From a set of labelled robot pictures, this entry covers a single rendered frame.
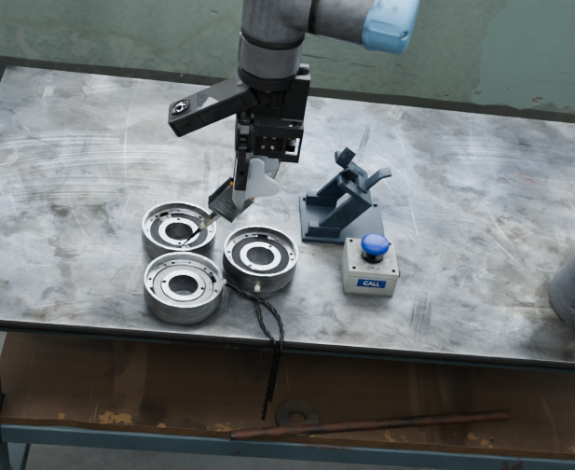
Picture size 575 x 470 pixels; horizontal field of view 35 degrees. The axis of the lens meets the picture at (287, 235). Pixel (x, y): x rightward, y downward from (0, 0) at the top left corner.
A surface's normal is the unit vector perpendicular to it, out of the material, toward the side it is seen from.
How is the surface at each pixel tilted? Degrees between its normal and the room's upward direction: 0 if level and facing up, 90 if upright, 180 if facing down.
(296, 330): 0
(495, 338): 0
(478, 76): 90
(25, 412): 0
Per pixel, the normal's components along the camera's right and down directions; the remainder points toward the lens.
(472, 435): 0.13, -0.74
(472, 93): 0.02, 0.66
